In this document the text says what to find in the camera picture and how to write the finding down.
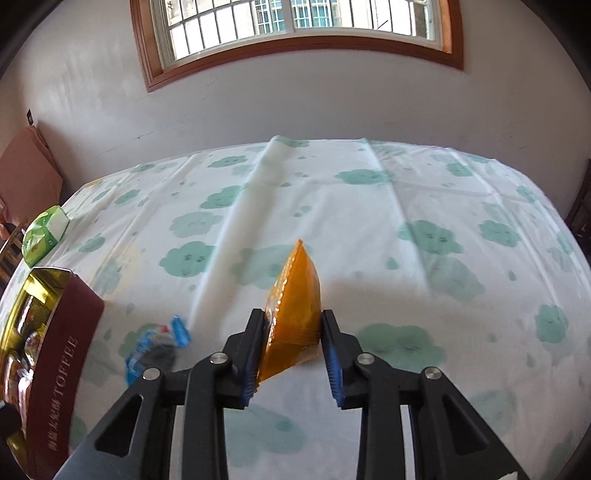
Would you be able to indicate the green tissue pack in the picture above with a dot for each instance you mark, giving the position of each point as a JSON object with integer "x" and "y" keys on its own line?
{"x": 44, "y": 233}

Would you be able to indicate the wooden chair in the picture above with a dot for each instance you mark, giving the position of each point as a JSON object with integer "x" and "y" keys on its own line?
{"x": 11, "y": 258}

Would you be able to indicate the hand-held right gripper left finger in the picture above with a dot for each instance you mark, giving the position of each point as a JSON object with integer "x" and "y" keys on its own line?
{"x": 249, "y": 383}

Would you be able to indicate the maroon and gold tin box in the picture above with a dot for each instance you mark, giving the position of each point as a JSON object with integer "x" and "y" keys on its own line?
{"x": 60, "y": 350}

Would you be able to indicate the cloud print tablecloth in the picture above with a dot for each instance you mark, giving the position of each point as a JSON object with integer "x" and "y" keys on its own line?
{"x": 415, "y": 286}

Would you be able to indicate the orange snack packet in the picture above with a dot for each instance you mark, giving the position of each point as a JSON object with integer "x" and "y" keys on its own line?
{"x": 295, "y": 304}

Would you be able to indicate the blue wrapped brown candy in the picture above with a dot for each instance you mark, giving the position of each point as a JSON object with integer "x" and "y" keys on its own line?
{"x": 157, "y": 353}

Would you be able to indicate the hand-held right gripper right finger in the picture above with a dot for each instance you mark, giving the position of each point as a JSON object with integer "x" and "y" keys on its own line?
{"x": 333, "y": 374}

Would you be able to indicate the wooden framed window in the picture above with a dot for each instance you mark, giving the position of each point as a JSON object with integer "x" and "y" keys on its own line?
{"x": 295, "y": 18}

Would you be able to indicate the dark wooden cabinet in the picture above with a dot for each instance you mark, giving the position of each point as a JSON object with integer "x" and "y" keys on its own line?
{"x": 582, "y": 207}

